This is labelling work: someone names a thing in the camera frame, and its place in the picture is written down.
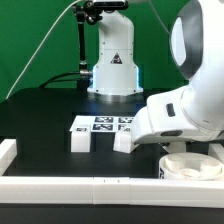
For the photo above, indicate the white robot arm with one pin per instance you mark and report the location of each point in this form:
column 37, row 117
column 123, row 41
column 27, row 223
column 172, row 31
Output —
column 194, row 112

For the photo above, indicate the white round stool seat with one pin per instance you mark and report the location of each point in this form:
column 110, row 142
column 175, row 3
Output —
column 190, row 166

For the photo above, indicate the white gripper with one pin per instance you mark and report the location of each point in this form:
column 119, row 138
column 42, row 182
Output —
column 162, row 120

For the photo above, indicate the white U-shaped boundary frame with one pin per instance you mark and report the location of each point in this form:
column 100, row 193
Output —
column 181, row 189

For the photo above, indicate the black camera on mount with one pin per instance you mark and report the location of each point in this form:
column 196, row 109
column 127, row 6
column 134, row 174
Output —
column 110, row 4

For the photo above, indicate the white fiducial marker sheet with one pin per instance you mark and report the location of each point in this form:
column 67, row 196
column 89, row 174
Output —
column 101, row 123

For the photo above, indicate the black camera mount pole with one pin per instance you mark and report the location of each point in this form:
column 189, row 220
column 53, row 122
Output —
column 90, row 14

